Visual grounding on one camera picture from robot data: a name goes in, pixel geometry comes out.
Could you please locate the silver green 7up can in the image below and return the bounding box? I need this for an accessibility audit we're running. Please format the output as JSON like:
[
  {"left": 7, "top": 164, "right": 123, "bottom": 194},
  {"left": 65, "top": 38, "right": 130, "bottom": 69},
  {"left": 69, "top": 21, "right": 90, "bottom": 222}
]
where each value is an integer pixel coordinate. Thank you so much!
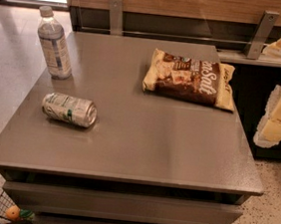
[{"left": 42, "top": 92, "right": 98, "bottom": 128}]

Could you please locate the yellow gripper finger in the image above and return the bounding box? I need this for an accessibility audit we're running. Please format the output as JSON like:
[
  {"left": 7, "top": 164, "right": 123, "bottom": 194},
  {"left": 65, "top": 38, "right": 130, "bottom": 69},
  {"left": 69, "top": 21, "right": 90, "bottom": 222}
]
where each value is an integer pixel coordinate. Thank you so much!
[
  {"left": 262, "top": 38, "right": 281, "bottom": 58},
  {"left": 253, "top": 86, "right": 281, "bottom": 148}
]

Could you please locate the clear plastic water bottle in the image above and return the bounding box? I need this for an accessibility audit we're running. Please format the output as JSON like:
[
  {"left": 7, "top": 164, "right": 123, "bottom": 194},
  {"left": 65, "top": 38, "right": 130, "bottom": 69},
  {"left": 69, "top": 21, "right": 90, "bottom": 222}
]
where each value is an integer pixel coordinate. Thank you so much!
[{"left": 38, "top": 6, "right": 72, "bottom": 80}]

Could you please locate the right metal bracket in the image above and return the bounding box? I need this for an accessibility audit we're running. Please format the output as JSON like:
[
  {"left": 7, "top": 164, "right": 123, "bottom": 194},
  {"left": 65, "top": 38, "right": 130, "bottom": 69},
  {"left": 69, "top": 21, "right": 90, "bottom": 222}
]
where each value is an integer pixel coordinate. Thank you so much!
[{"left": 244, "top": 10, "right": 280, "bottom": 60}]

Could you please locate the black wire basket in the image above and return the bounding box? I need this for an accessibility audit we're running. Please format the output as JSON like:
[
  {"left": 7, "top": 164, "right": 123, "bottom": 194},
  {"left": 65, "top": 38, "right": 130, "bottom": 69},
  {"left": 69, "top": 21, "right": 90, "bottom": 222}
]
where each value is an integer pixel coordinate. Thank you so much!
[{"left": 0, "top": 188, "right": 40, "bottom": 224}]

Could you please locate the left metal bracket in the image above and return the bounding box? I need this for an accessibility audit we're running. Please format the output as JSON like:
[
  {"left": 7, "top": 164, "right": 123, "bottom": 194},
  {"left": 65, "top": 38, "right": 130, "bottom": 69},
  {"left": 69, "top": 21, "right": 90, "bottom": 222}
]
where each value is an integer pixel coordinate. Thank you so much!
[{"left": 109, "top": 0, "right": 124, "bottom": 36}]

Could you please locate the orange fruit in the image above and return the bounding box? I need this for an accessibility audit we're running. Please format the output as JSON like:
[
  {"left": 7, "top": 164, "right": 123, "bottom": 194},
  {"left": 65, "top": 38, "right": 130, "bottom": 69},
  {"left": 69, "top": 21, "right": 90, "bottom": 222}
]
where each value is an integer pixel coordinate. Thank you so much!
[{"left": 5, "top": 205, "right": 20, "bottom": 221}]

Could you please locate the brown sea salt chip bag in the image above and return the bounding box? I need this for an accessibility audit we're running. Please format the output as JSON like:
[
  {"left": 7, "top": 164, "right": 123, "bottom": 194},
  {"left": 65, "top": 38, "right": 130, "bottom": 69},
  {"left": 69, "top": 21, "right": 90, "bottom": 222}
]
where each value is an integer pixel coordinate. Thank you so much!
[{"left": 142, "top": 49, "right": 235, "bottom": 112}]

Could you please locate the metal bracket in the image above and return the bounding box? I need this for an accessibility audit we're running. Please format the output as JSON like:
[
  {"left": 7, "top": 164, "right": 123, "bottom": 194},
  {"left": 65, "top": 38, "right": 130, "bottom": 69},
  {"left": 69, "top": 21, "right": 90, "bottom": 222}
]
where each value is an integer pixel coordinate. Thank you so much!
[
  {"left": 109, "top": 0, "right": 124, "bottom": 36},
  {"left": 244, "top": 10, "right": 280, "bottom": 60}
]

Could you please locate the grey drawer cabinet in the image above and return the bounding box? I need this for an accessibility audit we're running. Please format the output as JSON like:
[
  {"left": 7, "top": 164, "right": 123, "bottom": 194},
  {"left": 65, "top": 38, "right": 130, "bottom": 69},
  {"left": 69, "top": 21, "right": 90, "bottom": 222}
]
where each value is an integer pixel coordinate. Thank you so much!
[{"left": 0, "top": 32, "right": 264, "bottom": 224}]

